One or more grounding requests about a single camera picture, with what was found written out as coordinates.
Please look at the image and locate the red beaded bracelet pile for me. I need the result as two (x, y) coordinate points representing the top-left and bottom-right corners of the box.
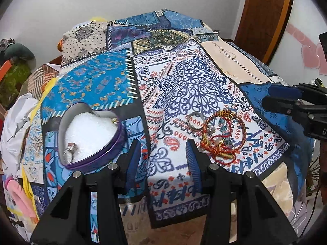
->
(199, 108), (247, 165)

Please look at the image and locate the silver ring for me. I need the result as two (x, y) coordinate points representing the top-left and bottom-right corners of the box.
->
(186, 111), (206, 132)

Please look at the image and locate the purple heart-shaped jewelry tin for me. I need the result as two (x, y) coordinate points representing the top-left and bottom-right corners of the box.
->
(58, 102), (126, 173)

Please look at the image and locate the white sliding wardrobe door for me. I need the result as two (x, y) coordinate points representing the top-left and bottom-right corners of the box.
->
(269, 0), (326, 86)

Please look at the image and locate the pink plush slipper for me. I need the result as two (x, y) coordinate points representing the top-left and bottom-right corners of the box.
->
(7, 179), (37, 218)

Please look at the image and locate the wooden wardrobe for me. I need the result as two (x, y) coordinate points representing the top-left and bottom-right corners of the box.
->
(234, 0), (293, 65)

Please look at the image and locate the white crumpled cloth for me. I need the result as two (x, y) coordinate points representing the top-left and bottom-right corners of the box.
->
(1, 93), (38, 176)

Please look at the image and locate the striped orange cloth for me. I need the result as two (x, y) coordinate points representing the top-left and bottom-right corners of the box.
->
(27, 64), (59, 100)

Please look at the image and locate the patchwork patterned bedspread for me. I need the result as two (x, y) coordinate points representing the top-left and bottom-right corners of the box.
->
(22, 9), (314, 243)

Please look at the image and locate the orange box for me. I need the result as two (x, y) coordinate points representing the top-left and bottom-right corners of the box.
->
(0, 60), (12, 81)

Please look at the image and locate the pile of clothes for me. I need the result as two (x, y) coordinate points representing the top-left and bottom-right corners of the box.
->
(1, 38), (34, 66)

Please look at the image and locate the yellow cloth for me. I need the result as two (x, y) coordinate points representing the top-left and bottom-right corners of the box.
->
(90, 17), (107, 22)

